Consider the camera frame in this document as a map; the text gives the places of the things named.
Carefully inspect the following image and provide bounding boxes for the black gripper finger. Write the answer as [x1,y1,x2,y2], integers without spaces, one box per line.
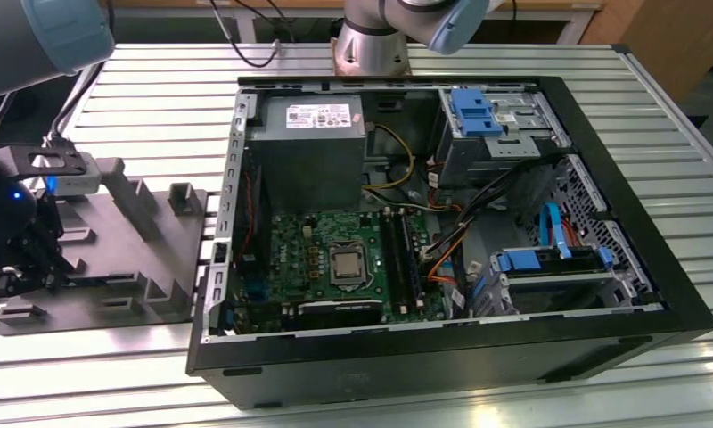
[7,222,75,291]
[34,193,66,251]

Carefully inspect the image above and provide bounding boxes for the RAM stick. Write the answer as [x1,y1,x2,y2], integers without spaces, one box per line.
[57,276,141,288]
[395,213,422,309]

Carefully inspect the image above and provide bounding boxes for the black RAM slot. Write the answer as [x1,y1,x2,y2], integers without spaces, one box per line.
[378,209,410,313]

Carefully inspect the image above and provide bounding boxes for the grey parts rack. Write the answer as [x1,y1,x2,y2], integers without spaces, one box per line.
[0,156,210,335]

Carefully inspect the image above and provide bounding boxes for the black case fan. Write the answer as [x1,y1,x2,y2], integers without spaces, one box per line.
[235,149,267,268]

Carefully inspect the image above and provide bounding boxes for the green motherboard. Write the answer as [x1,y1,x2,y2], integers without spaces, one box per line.
[234,208,455,334]

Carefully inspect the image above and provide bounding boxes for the grey power supply unit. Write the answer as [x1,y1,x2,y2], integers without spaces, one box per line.
[246,95,367,216]

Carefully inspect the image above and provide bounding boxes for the black graphics card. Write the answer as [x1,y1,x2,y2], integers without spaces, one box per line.
[281,298,386,332]

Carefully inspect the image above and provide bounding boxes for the silver CPU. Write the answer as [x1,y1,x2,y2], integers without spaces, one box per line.
[330,253,365,281]

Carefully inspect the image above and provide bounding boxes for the metal socket cover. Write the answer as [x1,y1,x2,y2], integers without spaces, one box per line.
[323,242,374,292]

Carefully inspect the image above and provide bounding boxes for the black PC case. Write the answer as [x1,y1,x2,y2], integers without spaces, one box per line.
[183,74,713,410]

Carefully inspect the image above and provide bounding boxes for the blue drive latch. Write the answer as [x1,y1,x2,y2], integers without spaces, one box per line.
[449,88,506,138]

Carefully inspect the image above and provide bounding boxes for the metal drive cage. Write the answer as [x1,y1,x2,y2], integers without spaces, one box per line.
[437,86,573,188]

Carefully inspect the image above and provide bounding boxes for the hard disk in blue carrier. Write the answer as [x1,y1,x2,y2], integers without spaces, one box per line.
[490,246,618,281]

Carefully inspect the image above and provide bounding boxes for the metal disk bay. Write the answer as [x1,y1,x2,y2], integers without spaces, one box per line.
[489,249,637,317]

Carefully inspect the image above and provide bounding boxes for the wooden cabinet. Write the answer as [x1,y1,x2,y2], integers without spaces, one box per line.
[578,0,713,106]

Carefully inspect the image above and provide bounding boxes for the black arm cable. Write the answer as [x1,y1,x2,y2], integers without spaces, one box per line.
[49,62,105,146]

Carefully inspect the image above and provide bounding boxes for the wire locking lever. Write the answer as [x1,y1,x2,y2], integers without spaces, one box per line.
[359,249,378,292]

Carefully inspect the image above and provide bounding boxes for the yellow wire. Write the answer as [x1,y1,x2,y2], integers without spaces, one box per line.
[359,123,418,193]

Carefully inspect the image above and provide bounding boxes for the orange wires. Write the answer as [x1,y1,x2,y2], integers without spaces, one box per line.
[425,243,471,285]

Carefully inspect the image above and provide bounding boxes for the black cable bundle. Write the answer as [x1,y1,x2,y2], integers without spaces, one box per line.
[418,158,565,267]

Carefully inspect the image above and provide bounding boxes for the blue flat data cable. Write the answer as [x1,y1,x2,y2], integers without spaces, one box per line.
[536,202,576,260]
[467,267,496,313]

